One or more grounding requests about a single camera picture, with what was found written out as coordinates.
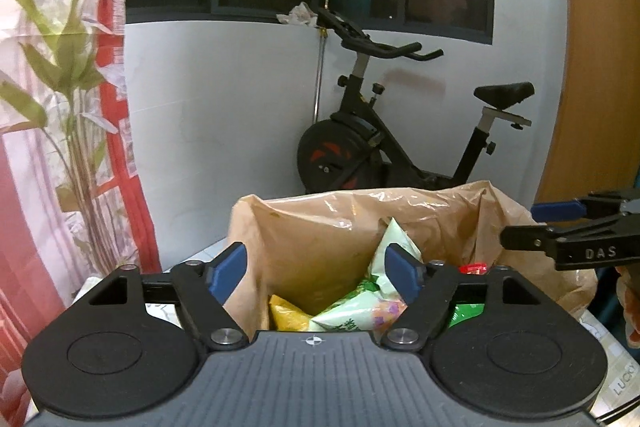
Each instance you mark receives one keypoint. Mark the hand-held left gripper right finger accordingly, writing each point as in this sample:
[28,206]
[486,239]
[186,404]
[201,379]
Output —
[404,271]

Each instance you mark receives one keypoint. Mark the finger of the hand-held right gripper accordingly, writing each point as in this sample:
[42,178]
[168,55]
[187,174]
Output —
[525,239]
[556,210]

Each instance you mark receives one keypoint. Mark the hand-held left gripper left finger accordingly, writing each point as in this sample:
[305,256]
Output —
[227,269]

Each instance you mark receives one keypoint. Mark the plain pale green packet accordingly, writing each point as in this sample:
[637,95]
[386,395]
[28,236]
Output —
[395,237]

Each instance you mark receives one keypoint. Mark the pale green snack packet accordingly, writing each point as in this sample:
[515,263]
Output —
[350,309]

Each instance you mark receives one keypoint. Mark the red and green snack packet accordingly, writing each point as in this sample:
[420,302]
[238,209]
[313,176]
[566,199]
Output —
[465,313]

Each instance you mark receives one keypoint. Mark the yellow snack packet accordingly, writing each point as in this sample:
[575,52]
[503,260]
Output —
[287,314]

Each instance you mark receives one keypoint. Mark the cardboard box with plastic liner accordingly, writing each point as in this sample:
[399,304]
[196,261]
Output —
[310,247]

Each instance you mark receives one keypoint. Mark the green checked tablecloth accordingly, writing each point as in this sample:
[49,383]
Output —
[617,372]

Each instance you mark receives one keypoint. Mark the black exercise bike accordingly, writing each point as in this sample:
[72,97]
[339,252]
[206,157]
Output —
[350,142]

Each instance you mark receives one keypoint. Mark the wooden door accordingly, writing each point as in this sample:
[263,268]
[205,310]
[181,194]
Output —
[600,57]

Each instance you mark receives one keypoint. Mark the thin metal rod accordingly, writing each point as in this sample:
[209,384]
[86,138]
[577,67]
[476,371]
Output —
[320,67]

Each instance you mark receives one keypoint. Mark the floral red curtain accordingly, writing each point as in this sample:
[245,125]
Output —
[50,82]

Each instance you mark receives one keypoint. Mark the crumpled white tissue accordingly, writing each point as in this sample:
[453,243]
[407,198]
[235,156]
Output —
[300,14]

